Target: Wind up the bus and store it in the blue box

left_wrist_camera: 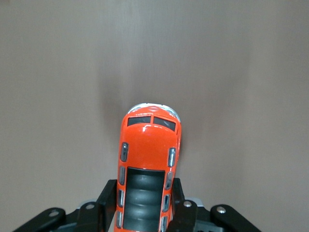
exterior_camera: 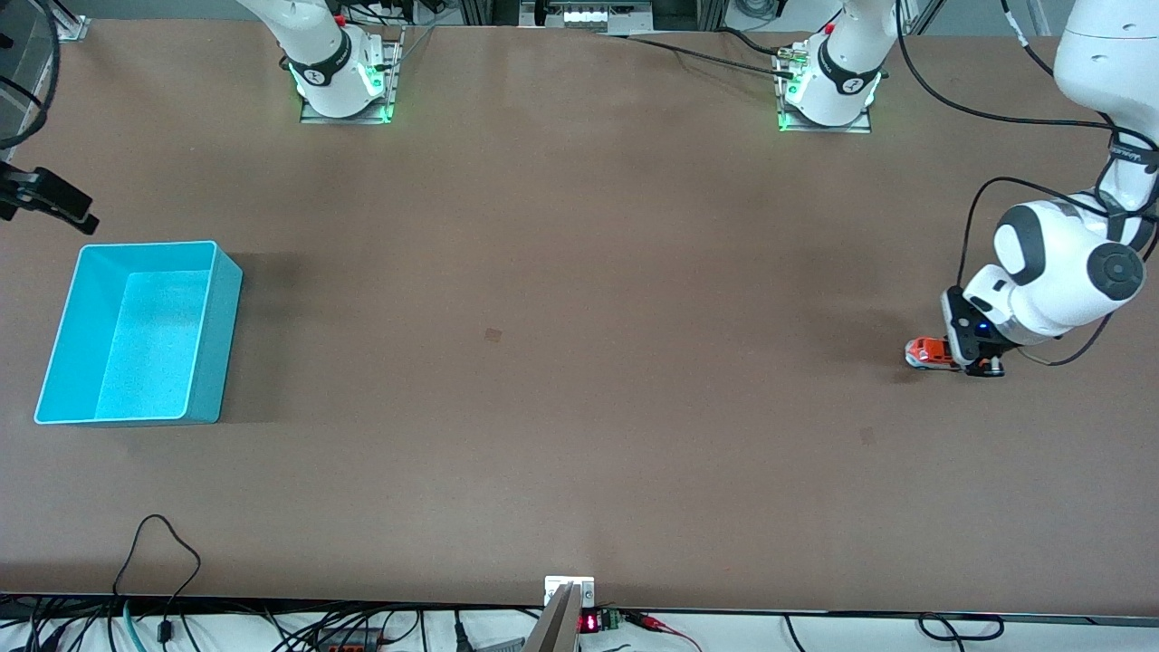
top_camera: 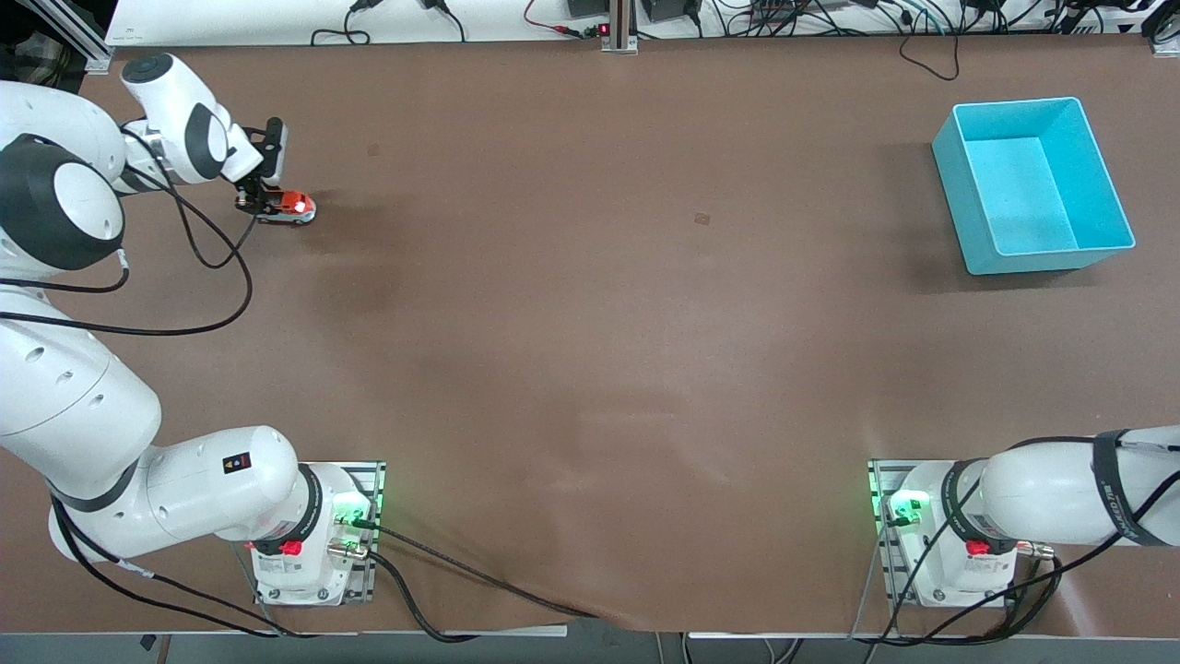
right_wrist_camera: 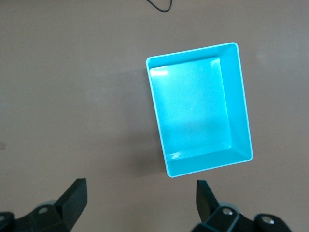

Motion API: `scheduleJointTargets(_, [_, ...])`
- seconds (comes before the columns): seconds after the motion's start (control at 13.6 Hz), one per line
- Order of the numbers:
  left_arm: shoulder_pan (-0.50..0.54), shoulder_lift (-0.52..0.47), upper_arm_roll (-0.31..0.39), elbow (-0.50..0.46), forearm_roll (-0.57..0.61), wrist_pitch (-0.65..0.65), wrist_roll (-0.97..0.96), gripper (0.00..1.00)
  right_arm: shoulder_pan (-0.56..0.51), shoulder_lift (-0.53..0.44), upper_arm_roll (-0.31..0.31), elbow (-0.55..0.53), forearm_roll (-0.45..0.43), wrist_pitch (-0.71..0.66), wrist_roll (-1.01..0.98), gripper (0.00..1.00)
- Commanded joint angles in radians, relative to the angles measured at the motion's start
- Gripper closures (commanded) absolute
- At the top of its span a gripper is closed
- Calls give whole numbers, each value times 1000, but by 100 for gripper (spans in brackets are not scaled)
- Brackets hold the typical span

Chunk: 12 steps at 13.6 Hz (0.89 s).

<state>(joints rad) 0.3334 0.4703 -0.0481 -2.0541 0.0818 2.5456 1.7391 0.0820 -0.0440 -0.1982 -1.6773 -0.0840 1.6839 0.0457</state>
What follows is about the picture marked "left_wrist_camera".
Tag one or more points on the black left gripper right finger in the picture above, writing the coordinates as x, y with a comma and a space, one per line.
183, 217

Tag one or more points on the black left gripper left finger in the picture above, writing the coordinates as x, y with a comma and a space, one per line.
106, 212

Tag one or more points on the orange toy bus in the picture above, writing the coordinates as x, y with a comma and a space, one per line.
147, 145

